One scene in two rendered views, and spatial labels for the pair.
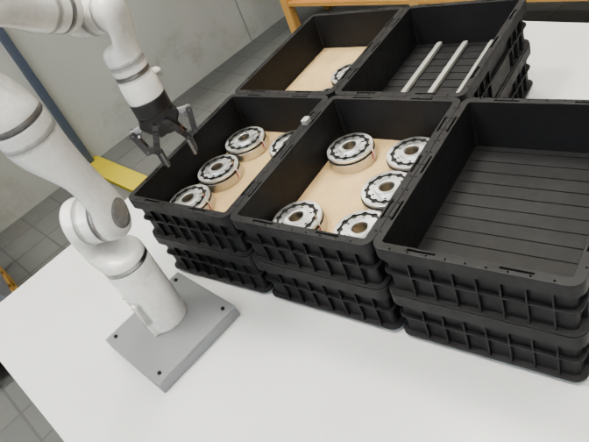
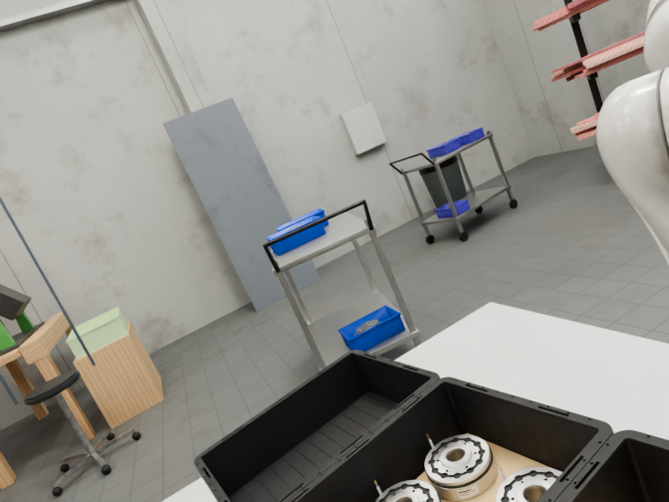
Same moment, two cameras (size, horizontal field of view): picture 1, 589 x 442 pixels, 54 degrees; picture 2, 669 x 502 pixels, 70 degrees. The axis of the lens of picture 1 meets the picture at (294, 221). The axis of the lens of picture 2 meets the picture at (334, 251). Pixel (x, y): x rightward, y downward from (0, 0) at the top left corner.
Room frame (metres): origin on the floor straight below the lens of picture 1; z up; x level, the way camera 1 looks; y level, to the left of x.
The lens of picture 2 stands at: (1.40, 0.01, 1.35)
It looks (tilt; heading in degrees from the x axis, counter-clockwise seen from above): 11 degrees down; 194
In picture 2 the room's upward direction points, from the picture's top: 24 degrees counter-clockwise
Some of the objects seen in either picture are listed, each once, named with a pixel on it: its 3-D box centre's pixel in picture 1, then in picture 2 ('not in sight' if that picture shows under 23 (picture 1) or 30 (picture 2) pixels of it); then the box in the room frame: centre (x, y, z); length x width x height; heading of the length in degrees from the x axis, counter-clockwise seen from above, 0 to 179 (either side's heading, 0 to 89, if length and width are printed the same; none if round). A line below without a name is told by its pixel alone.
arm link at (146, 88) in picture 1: (137, 79); not in sight; (1.12, 0.16, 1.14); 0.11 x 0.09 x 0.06; 2
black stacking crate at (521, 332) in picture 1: (520, 248); not in sight; (0.66, -0.33, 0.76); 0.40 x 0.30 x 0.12; 131
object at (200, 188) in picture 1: (188, 200); not in sight; (1.10, 0.19, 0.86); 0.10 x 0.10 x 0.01
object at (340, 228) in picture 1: (360, 230); (457, 458); (0.77, -0.10, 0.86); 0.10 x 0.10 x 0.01
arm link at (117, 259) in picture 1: (104, 234); not in sight; (0.92, 0.33, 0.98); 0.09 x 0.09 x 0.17; 69
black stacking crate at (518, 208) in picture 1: (514, 202); (325, 447); (0.66, -0.33, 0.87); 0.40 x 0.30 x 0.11; 131
